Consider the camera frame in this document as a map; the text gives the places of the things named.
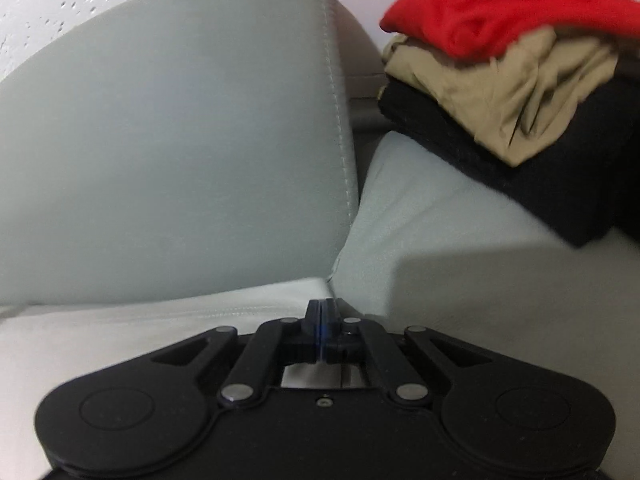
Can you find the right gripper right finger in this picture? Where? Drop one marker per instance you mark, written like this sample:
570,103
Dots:
333,342

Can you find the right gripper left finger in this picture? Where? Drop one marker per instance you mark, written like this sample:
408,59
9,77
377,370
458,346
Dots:
310,331

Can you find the white t-shirt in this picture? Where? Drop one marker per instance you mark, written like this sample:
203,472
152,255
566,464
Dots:
44,346

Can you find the grey sofa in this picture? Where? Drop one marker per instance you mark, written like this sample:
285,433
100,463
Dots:
171,149

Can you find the tan folded garment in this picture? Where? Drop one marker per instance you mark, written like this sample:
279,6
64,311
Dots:
515,105

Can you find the black folded garment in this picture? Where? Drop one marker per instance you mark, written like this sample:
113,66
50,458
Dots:
581,186

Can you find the red folded garment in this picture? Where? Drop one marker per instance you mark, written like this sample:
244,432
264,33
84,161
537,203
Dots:
477,30

